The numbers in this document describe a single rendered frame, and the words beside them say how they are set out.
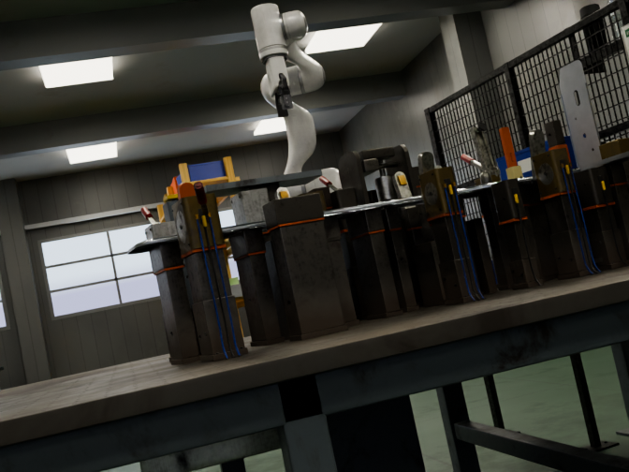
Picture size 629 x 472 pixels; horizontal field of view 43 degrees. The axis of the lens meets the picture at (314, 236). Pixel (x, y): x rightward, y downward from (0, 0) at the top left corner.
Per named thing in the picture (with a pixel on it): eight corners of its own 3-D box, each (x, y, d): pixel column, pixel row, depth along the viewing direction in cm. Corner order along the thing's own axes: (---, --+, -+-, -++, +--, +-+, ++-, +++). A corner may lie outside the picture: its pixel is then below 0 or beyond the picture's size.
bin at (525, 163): (563, 173, 278) (554, 137, 279) (502, 193, 304) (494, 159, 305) (594, 169, 286) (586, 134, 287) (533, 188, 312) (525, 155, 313)
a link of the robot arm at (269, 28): (290, 49, 244) (261, 56, 244) (282, 7, 244) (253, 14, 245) (286, 41, 235) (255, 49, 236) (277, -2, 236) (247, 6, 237)
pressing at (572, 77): (605, 166, 245) (578, 58, 248) (578, 173, 256) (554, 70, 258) (606, 165, 245) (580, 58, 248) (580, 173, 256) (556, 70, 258)
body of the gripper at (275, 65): (259, 64, 244) (267, 99, 243) (263, 52, 234) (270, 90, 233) (284, 60, 245) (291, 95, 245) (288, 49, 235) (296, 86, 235)
